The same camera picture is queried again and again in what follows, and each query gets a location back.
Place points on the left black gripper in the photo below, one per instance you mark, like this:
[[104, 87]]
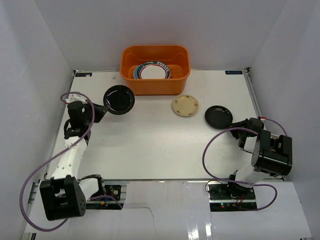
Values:
[[94, 113]]

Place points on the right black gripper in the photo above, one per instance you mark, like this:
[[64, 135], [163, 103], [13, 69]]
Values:
[[239, 124]]

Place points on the black plate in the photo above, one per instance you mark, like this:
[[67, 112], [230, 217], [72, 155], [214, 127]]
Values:
[[218, 117], [119, 99]]

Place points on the blue plate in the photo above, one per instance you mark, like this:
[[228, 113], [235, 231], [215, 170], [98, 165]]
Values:
[[135, 73]]

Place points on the green rimmed white plate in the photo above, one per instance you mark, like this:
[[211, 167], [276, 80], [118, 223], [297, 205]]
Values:
[[153, 70]]

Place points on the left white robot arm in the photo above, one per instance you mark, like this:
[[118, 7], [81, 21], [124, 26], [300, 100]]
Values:
[[64, 195]]

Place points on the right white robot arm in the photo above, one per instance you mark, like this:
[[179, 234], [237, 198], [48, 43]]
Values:
[[271, 156]]

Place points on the orange plastic bin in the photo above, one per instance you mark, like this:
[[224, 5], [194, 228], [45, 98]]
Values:
[[176, 57]]

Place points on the left blue table label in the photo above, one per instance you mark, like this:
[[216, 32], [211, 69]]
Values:
[[83, 74]]

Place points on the blue table label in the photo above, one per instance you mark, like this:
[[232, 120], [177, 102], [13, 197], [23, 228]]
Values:
[[83, 74], [233, 72]]

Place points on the right blue table label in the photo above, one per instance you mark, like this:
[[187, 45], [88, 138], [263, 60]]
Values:
[[233, 72]]

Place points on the beige small plate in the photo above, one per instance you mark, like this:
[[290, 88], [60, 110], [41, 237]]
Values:
[[185, 105]]

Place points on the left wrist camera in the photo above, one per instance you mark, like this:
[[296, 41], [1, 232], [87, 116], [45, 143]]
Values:
[[72, 97]]

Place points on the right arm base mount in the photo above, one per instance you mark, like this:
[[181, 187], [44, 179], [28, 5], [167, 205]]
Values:
[[226, 198]]

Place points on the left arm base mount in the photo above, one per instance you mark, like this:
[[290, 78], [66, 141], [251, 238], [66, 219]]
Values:
[[107, 199]]

